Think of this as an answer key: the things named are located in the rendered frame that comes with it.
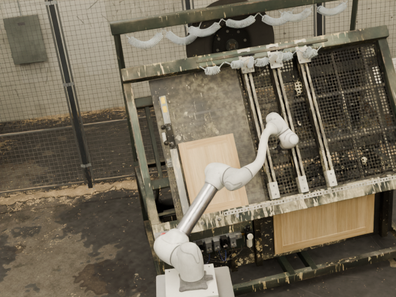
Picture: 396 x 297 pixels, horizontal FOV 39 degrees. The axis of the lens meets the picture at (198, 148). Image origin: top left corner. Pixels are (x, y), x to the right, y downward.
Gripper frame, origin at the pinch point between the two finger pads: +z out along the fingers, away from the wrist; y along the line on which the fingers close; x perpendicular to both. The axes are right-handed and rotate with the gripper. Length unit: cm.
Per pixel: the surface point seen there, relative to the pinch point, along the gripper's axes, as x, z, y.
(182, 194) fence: 79, 4, -19
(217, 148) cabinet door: 44.6, 6.4, 10.0
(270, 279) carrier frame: 18, 42, -99
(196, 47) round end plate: 37, 40, 103
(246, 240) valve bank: 37, 13, -64
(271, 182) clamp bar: 10.7, 0.9, -24.5
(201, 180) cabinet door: 63, 7, -12
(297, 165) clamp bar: -12.5, 0.8, -15.7
